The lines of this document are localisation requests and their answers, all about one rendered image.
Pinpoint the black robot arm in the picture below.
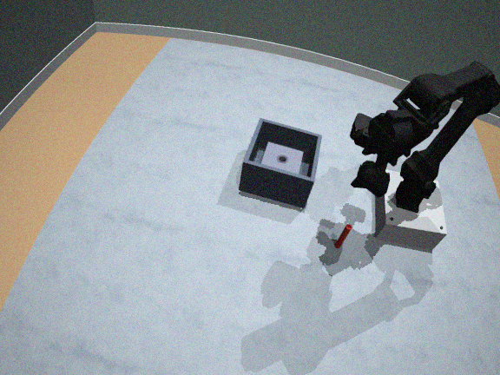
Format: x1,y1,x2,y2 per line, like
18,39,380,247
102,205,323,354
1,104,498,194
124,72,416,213
350,61,500,213

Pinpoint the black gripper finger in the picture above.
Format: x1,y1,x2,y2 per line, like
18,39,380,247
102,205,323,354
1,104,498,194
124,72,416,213
362,146,372,156
351,178,365,188

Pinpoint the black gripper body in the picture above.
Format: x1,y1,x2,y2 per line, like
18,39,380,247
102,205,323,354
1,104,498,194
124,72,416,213
357,147,411,197

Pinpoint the dark red peg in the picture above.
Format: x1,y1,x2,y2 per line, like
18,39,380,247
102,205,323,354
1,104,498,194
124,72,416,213
335,225,352,248

